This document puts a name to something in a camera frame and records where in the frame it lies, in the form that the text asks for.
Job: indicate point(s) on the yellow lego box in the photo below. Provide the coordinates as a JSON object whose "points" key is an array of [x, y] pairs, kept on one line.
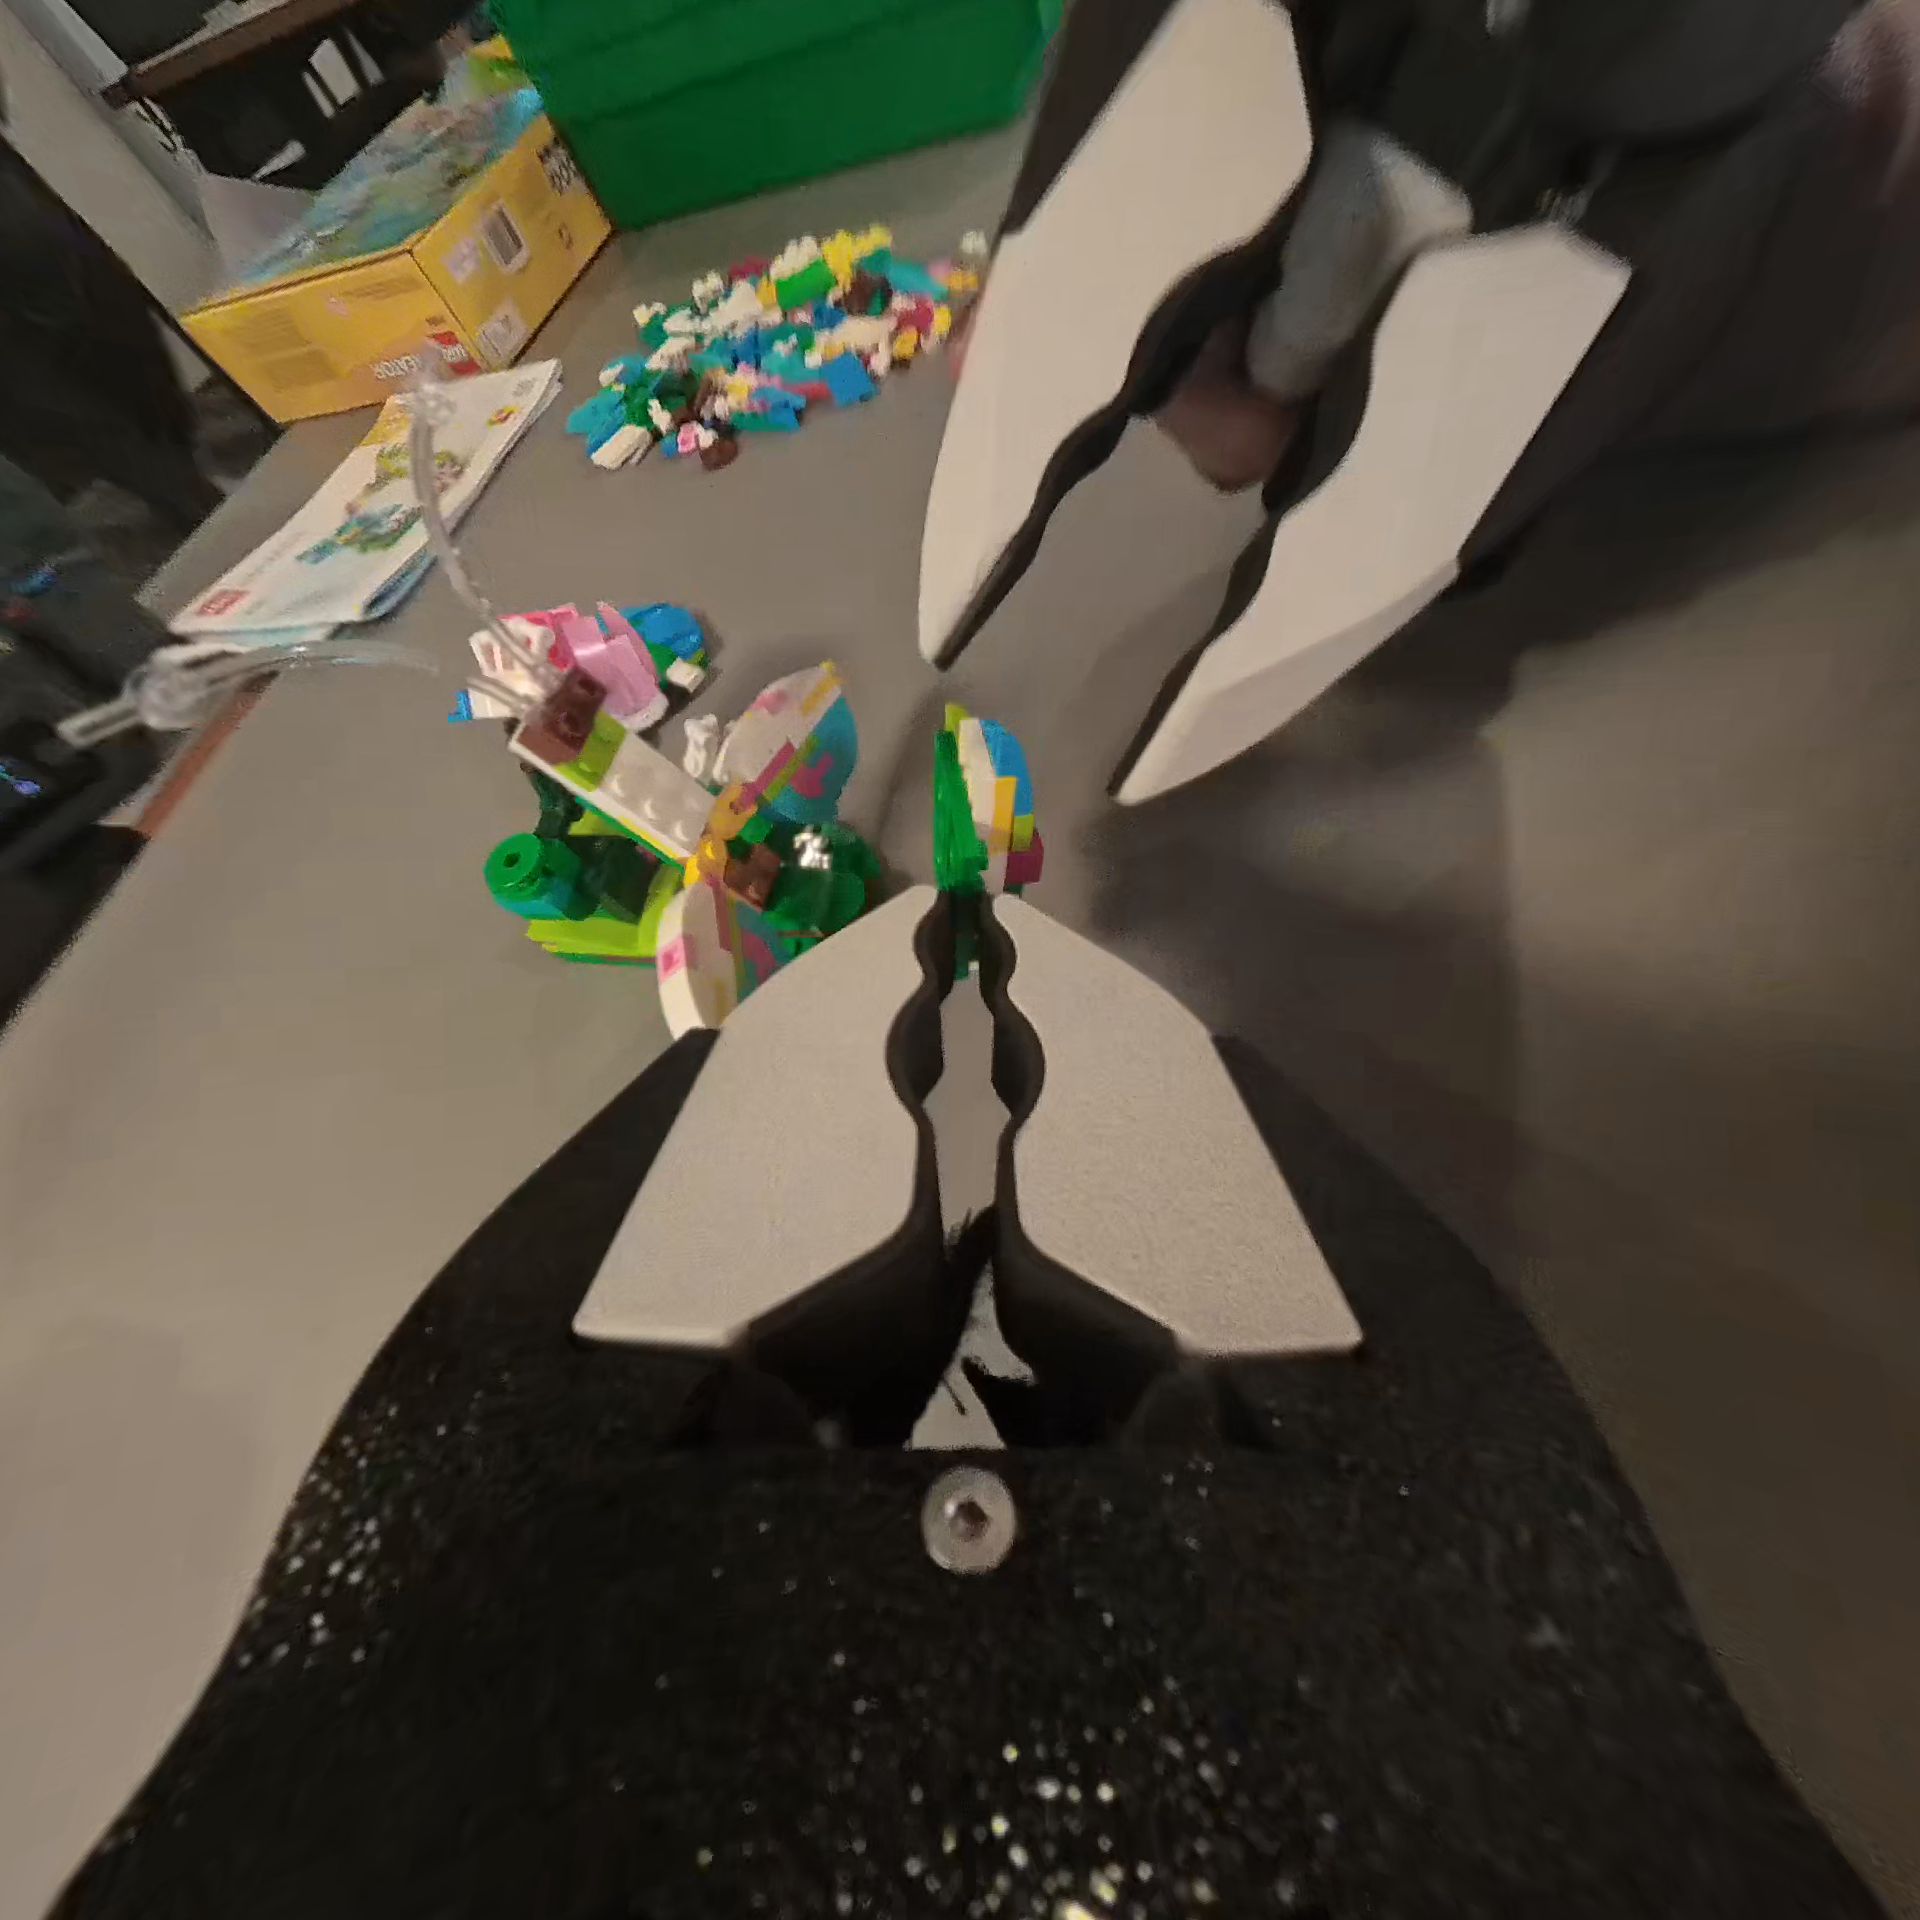
{"points": [[389, 300]]}

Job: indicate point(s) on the person's right hand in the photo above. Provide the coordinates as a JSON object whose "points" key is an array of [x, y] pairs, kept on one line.
{"points": [[1231, 429]]}

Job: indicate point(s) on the clear plastic tube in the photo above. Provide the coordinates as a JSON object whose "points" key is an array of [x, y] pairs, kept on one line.
{"points": [[442, 510], [254, 668]]}

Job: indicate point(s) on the person's right forearm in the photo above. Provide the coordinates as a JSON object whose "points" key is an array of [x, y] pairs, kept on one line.
{"points": [[1883, 76]]}

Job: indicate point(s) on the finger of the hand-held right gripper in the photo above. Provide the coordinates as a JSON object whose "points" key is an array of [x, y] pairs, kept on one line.
{"points": [[1395, 495], [1109, 300]]}

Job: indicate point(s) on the lego instruction booklet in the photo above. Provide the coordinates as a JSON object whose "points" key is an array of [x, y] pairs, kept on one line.
{"points": [[377, 504]]}

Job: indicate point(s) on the pink lego flower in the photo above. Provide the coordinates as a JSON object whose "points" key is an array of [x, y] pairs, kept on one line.
{"points": [[580, 638]]}

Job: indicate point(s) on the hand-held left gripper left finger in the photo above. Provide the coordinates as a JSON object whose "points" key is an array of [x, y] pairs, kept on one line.
{"points": [[780, 1141]]}

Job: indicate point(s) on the small multicoloured lego wing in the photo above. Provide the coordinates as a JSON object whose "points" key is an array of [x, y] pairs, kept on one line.
{"points": [[991, 796]]}

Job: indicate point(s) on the pile of loose lego bricks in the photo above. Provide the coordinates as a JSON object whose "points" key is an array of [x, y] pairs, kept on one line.
{"points": [[780, 340]]}

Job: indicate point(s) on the lego butterfly model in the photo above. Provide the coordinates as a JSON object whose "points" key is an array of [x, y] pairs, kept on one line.
{"points": [[661, 820]]}

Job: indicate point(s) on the green plastic bin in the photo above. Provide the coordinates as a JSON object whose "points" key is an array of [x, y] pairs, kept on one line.
{"points": [[780, 107]]}

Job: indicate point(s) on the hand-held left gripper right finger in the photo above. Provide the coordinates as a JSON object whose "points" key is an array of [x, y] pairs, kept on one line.
{"points": [[1156, 1155]]}

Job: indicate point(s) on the blue lego wing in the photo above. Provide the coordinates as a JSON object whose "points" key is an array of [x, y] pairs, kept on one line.
{"points": [[671, 629]]}

